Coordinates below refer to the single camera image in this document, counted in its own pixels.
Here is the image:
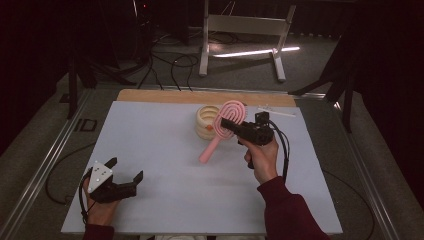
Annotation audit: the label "black cable loop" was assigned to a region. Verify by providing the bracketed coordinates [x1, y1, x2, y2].
[321, 169, 376, 240]
[45, 142, 97, 205]

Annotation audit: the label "black floor cables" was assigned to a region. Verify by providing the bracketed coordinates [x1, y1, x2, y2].
[137, 31, 201, 92]

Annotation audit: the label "right hand-held gripper cable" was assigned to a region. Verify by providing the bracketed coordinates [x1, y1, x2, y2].
[267, 119, 291, 184]

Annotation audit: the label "hand-held gripper cable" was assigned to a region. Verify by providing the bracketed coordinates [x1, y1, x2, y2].
[77, 168, 93, 225]
[267, 119, 291, 184]

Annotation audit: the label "left hand-held gripper cable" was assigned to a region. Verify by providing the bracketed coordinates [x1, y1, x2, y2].
[77, 168, 93, 225]

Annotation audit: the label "black tripod stand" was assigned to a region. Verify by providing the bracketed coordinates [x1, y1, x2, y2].
[288, 33, 355, 134]
[66, 49, 138, 120]

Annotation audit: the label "person's right hand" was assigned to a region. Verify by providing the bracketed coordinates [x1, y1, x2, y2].
[238, 135, 280, 185]

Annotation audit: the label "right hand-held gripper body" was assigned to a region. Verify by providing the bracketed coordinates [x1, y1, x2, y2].
[237, 105, 297, 147]

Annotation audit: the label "pink hairbrush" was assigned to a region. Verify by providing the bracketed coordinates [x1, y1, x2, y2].
[198, 100, 247, 165]

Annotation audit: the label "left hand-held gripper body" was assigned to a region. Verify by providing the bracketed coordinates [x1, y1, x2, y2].
[87, 161, 138, 205]

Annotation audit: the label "white board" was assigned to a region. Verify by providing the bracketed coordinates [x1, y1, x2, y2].
[60, 100, 344, 235]

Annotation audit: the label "aluminium rail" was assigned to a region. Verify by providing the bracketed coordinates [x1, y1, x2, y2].
[0, 89, 94, 240]
[333, 99, 401, 240]

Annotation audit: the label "person's left hand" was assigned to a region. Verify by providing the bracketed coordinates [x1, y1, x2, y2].
[82, 178, 121, 228]

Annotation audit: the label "white metal stand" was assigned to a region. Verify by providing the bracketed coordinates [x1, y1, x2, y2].
[198, 0, 297, 83]

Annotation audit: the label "cream ribbed holder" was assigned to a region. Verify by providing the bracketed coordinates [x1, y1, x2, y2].
[195, 105, 223, 141]

